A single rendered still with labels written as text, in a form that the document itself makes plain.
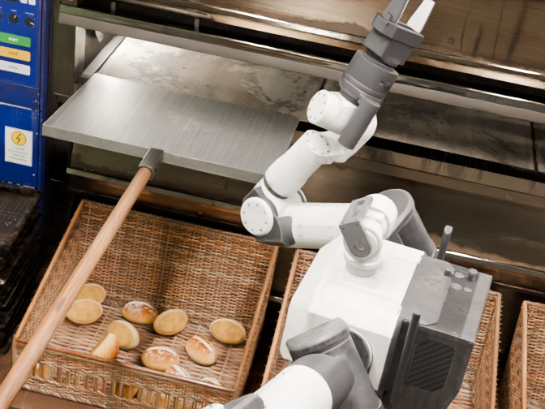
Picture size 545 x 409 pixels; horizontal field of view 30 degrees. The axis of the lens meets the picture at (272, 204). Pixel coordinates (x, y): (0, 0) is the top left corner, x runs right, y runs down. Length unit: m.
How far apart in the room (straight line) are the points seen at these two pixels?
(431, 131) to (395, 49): 0.87
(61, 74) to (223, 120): 0.44
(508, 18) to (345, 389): 1.20
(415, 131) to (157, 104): 0.67
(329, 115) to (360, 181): 0.79
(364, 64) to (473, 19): 0.62
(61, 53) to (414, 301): 1.32
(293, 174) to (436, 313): 0.47
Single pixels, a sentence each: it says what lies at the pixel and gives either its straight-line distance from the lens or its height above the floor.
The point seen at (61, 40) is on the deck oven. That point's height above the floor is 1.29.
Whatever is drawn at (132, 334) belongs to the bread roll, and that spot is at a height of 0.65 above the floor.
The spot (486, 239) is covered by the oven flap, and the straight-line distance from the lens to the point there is 2.66.
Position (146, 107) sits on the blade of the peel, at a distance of 2.56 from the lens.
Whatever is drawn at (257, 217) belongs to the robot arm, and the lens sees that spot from 1.98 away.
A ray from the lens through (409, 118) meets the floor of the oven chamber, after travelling 2.74.
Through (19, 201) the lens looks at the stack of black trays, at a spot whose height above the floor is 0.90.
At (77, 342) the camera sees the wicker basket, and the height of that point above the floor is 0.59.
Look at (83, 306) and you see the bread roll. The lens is 2.75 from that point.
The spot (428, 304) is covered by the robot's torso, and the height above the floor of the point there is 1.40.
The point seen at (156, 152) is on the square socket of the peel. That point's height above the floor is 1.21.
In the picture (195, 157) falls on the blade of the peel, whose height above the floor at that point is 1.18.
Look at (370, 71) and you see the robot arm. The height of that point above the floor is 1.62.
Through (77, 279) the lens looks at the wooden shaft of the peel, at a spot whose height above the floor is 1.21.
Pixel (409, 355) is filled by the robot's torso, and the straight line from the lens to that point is 1.59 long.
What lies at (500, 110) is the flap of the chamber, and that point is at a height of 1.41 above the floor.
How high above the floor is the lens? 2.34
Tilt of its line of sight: 31 degrees down
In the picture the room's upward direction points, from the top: 10 degrees clockwise
